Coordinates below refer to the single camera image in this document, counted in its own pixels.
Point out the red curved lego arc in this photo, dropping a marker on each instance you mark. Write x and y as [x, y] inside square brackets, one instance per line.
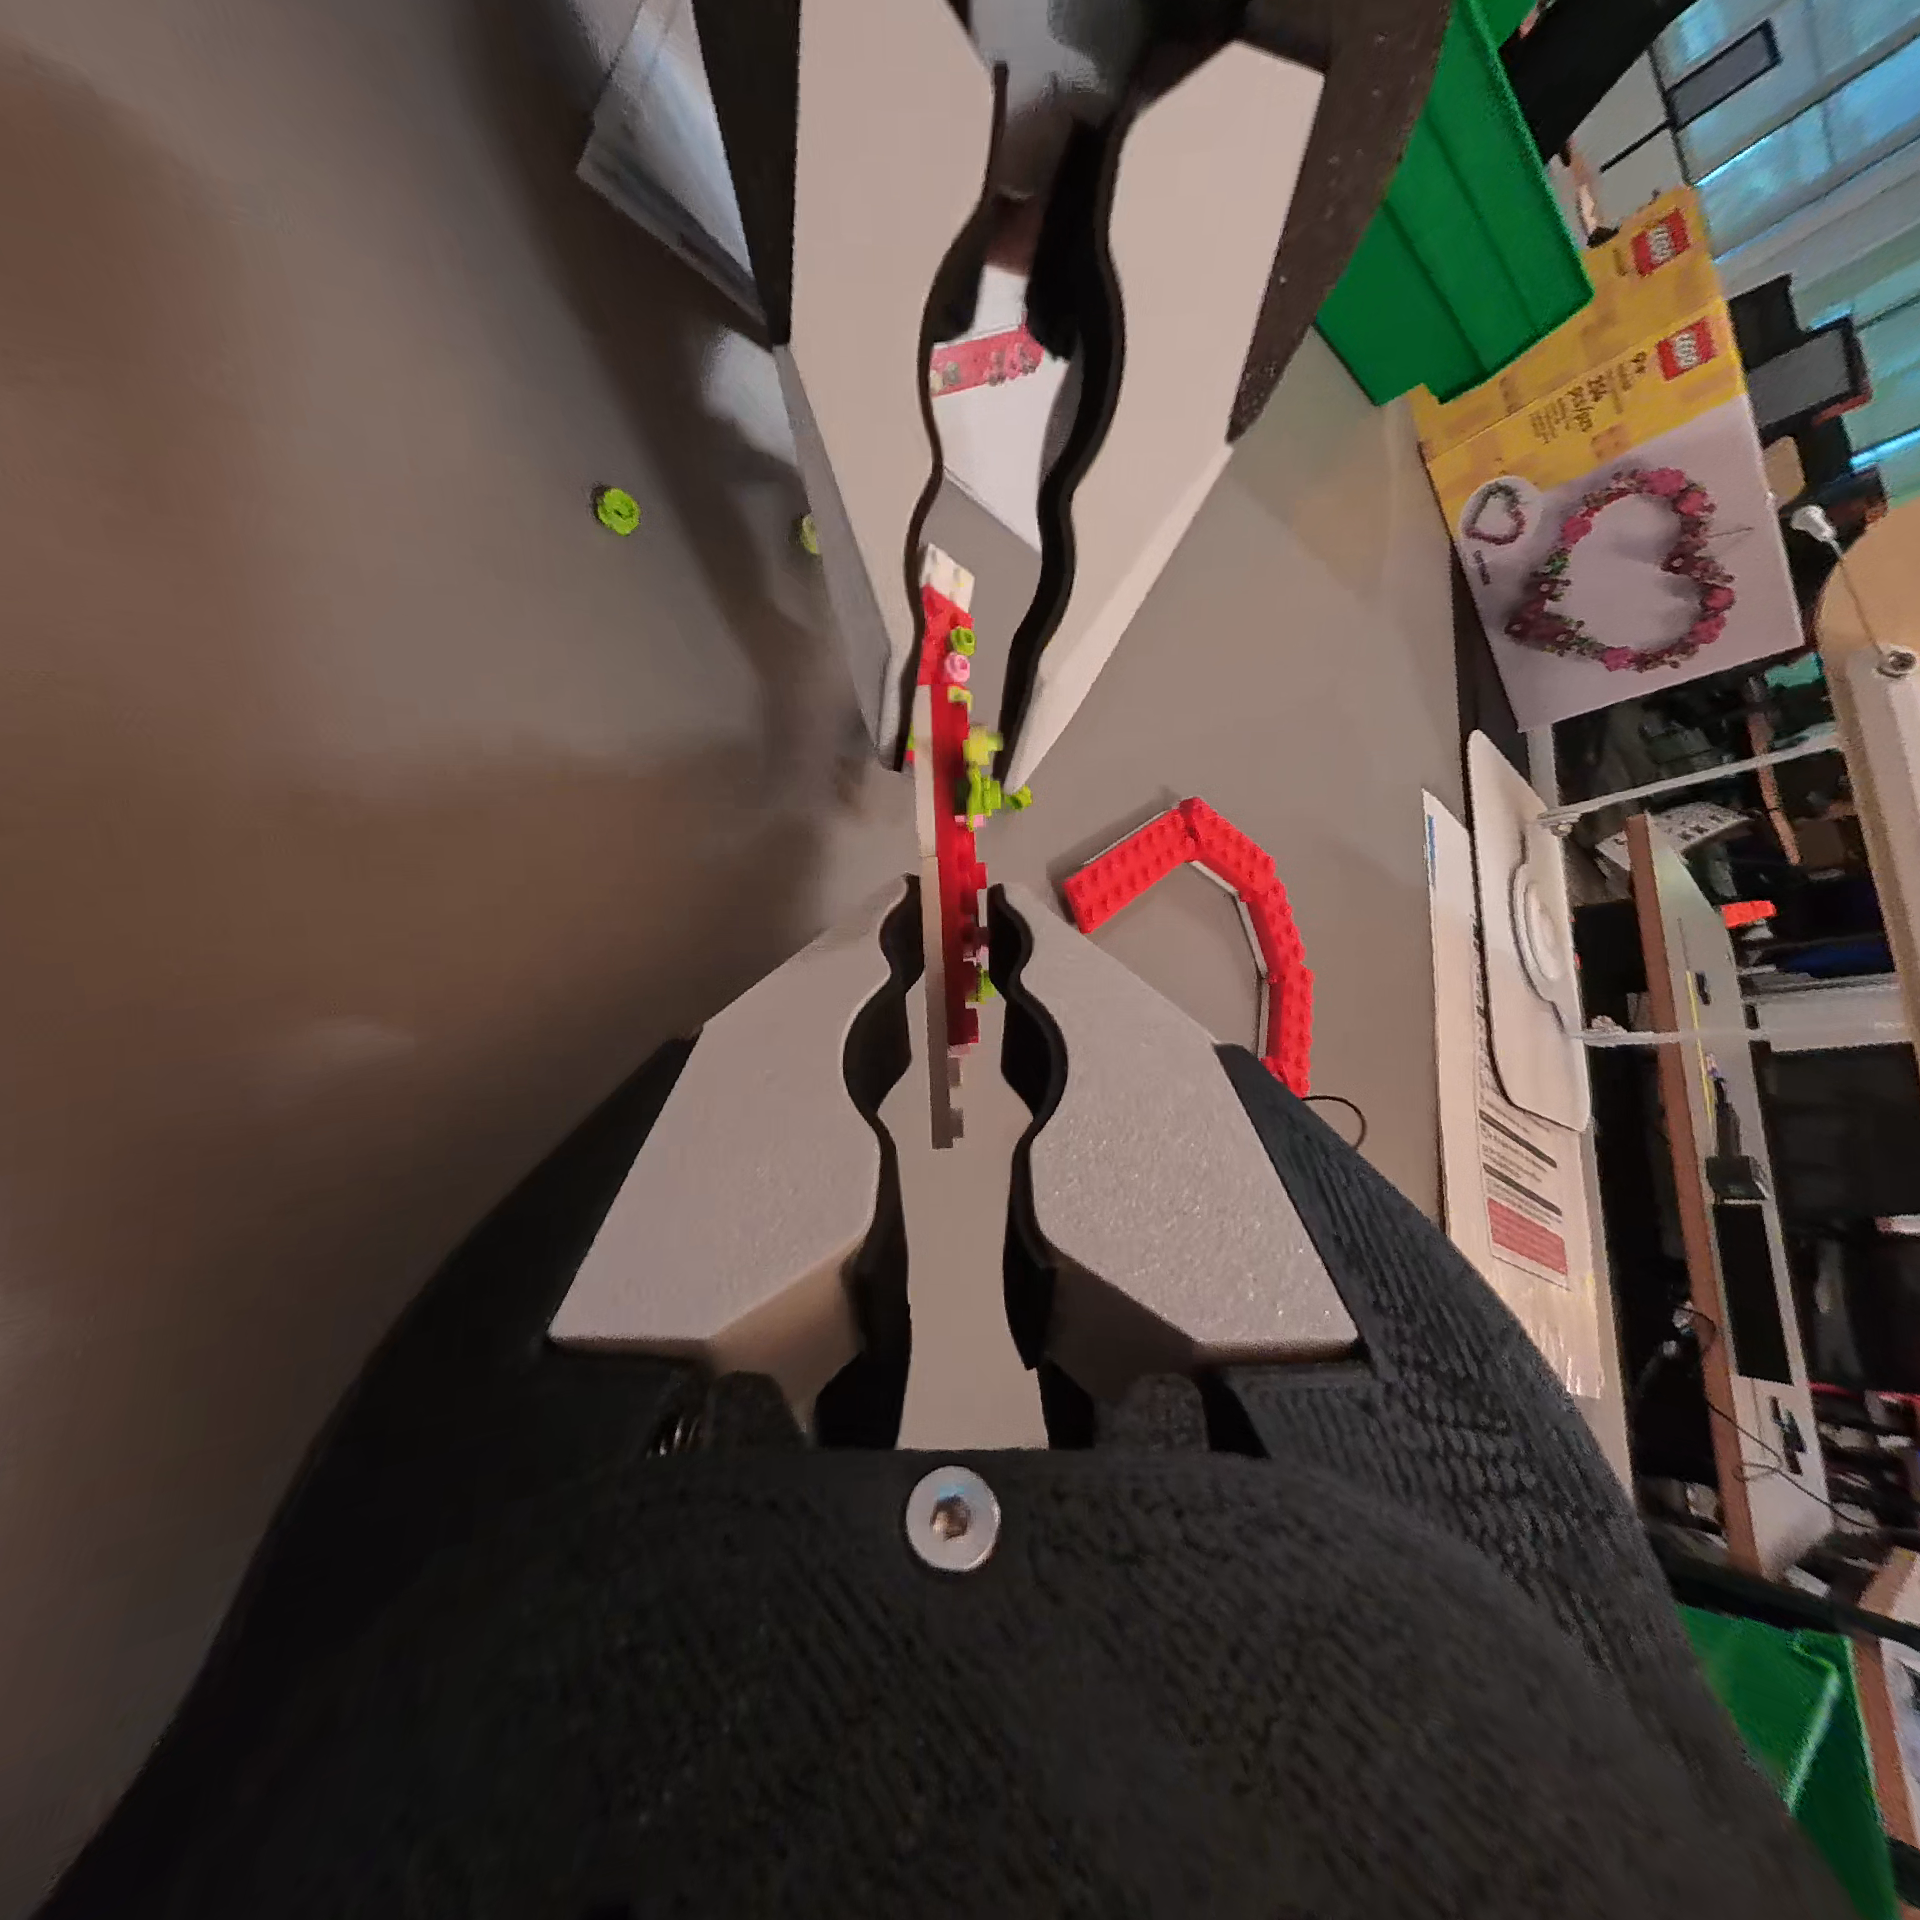
[1275, 930]

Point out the green plastic crate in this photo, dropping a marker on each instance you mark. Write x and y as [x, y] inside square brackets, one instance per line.
[1770, 1696]

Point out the red lego strip with flowers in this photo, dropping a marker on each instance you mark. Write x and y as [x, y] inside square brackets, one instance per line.
[946, 705]
[960, 959]

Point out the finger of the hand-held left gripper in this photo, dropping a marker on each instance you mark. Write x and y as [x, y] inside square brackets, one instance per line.
[863, 300]
[1184, 344]

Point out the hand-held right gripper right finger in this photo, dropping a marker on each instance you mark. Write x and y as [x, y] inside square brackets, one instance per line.
[1184, 1184]

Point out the white flat pad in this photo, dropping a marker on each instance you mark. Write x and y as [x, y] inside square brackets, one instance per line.
[1532, 930]

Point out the yellow lego box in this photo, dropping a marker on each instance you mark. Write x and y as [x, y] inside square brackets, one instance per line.
[1588, 391]

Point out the lego instruction booklet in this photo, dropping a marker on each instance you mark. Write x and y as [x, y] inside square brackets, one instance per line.
[984, 363]

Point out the pale wooden board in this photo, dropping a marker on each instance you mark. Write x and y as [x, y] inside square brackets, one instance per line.
[1874, 677]

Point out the laminated paper sheet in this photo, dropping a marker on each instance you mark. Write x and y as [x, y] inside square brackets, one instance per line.
[1516, 1199]

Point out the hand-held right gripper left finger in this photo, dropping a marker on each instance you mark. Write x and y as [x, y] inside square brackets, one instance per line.
[720, 1184]

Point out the white desk with wooden edge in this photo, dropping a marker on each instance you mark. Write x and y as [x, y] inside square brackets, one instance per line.
[1695, 1048]

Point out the black rubber loop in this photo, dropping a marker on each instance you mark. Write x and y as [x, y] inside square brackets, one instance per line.
[1340, 1108]

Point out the black monitor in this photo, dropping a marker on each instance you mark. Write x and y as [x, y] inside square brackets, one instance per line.
[1808, 377]

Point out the green plastic bin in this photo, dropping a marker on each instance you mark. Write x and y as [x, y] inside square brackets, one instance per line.
[1424, 300]
[1500, 75]

